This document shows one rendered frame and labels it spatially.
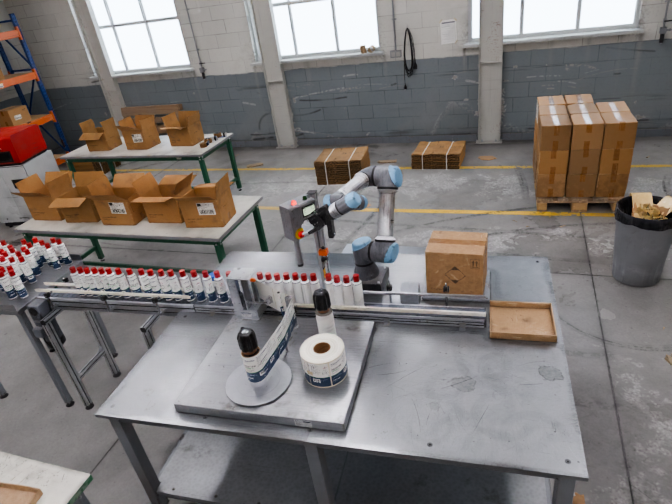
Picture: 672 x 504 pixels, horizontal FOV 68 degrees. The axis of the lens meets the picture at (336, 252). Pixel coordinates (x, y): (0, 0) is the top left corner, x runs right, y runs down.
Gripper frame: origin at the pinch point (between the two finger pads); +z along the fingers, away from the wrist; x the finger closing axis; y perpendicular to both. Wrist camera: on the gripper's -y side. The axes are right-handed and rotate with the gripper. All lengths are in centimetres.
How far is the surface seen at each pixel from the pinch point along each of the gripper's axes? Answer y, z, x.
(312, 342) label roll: -33, 5, 46
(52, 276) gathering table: 62, 196, -21
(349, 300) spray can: -43.0, 2.7, 2.9
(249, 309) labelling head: -16, 49, 14
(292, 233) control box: 3.8, 5.5, 0.3
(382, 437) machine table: -68, -16, 78
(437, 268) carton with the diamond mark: -59, -39, -19
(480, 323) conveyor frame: -84, -51, 6
